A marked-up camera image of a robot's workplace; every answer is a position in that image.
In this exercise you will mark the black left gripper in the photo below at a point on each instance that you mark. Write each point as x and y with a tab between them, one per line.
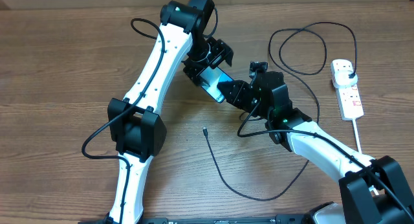
222	50

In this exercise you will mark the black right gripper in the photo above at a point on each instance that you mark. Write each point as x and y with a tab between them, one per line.
240	87

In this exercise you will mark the Samsung Galaxy smartphone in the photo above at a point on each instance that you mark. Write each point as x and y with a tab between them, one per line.
210	79

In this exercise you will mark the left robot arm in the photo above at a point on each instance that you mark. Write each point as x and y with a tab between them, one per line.
136	126

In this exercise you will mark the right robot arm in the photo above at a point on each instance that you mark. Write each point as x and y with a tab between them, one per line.
372	190

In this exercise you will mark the white charger plug adapter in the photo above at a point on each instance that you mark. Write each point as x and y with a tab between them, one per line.
343	79

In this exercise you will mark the white power strip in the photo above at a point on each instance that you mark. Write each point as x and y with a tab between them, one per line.
348	98

